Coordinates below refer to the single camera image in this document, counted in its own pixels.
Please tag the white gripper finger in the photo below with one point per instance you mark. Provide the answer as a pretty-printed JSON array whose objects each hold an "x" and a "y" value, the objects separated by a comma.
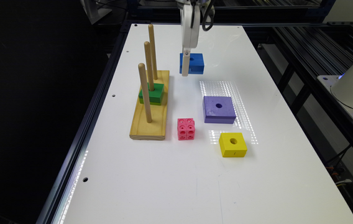
[{"x": 185, "y": 62}]

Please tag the dark green block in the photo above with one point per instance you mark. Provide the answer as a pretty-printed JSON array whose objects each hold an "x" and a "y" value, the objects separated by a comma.
[{"x": 158, "y": 90}]

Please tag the blue block with hole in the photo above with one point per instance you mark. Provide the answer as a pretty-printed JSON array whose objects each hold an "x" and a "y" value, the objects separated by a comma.
[{"x": 196, "y": 65}]

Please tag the black aluminium frame rack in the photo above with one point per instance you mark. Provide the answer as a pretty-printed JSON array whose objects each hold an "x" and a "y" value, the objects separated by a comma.
[{"x": 295, "y": 55}]

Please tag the yellow block with hole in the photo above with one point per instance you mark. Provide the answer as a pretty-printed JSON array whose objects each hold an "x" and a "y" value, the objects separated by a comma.
[{"x": 232, "y": 145}]

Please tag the wooden peg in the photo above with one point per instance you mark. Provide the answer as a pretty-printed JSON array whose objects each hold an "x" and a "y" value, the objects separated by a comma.
[
  {"x": 145, "y": 92},
  {"x": 152, "y": 50},
  {"x": 148, "y": 60}
]

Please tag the front wooden peg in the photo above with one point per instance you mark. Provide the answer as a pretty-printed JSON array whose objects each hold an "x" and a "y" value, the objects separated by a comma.
[{"x": 145, "y": 92}]

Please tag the light green block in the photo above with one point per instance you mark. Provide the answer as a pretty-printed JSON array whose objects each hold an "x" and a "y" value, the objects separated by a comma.
[{"x": 153, "y": 100}]

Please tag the pink linking cube cluster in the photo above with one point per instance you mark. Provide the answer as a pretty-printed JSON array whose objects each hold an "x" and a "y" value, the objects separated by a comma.
[{"x": 186, "y": 129}]

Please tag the wooden peg base board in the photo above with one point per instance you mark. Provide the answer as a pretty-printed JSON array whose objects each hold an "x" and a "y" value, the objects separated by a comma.
[{"x": 140, "y": 128}]

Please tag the rear wooden peg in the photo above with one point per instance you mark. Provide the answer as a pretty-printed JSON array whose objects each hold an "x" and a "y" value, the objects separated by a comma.
[{"x": 152, "y": 50}]

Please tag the middle wooden peg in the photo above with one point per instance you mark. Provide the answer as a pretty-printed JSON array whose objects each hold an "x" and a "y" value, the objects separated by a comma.
[{"x": 148, "y": 60}]

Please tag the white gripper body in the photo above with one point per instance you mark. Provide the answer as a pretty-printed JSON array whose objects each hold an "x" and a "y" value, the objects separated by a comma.
[{"x": 195, "y": 14}]

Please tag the purple block with hole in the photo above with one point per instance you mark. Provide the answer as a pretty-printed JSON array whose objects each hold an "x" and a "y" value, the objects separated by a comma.
[{"x": 218, "y": 109}]

